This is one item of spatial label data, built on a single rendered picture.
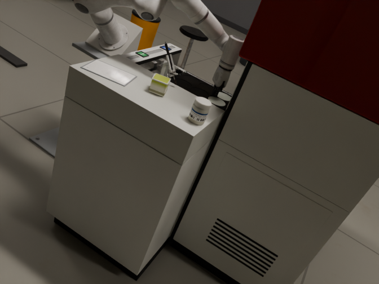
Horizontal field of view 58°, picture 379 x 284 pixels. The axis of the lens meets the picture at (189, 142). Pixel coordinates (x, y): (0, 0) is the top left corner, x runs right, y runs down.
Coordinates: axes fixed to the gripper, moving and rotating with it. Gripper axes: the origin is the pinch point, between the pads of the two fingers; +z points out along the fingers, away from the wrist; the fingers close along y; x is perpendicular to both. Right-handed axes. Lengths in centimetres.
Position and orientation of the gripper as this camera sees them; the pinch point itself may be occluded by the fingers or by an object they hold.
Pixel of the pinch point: (215, 92)
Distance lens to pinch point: 189.1
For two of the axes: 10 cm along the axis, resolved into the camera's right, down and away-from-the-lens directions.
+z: -3.2, 8.0, 5.1
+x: 9.2, 1.3, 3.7
